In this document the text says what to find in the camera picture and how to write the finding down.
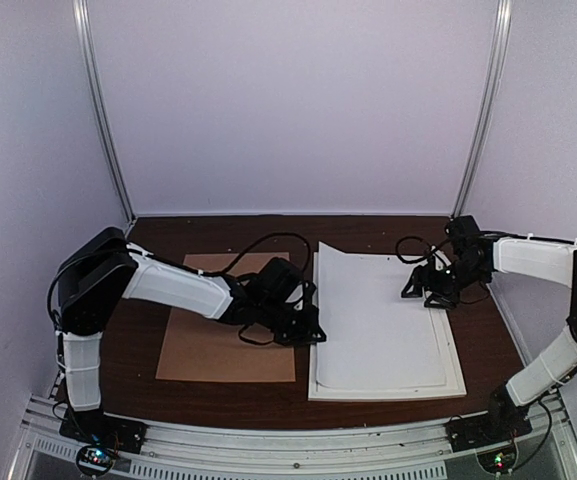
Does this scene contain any aluminium corner post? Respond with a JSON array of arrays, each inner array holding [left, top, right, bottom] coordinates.
[[451, 0, 513, 217], [72, 0, 136, 223]]

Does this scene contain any landscape photo print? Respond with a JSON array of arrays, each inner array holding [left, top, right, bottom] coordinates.
[[317, 243, 447, 391]]

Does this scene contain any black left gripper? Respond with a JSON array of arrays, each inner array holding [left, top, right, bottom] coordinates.
[[259, 298, 328, 347]]

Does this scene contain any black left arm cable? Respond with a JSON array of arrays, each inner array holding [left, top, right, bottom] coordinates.
[[202, 231, 317, 281]]

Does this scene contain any right aluminium corner post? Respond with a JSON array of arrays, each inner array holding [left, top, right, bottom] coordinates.
[[451, 0, 513, 217]]

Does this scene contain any left aluminium corner post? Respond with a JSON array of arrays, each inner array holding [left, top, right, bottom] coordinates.
[[72, 0, 136, 223]]

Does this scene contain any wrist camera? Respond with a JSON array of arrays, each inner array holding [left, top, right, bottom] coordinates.
[[257, 257, 302, 302], [445, 215, 481, 255]]

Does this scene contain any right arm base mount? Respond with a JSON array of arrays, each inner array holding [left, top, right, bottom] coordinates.
[[445, 386, 532, 476]]

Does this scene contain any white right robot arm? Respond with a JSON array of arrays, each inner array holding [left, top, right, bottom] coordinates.
[[377, 220, 577, 423]]

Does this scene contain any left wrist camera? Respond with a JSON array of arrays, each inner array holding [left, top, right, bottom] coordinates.
[[257, 257, 302, 302]]

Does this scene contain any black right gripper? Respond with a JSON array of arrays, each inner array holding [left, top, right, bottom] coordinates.
[[402, 257, 490, 309]]

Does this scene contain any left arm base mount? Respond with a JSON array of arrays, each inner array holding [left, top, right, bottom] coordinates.
[[59, 406, 147, 479]]

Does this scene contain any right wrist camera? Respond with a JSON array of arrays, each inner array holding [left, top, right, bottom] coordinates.
[[445, 215, 481, 255]]

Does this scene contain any aluminium front rail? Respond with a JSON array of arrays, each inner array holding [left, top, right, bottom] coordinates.
[[12, 384, 577, 480]]

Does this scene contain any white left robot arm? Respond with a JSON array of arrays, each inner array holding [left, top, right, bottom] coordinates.
[[46, 227, 327, 444]]

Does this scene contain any black right camera cable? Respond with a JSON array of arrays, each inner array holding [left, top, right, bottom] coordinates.
[[395, 235, 457, 266]]

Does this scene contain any white picture frame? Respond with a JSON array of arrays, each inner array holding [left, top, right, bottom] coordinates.
[[308, 252, 467, 402]]

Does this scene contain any brown cardboard backing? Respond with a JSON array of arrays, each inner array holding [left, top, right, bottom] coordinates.
[[154, 252, 297, 384]]

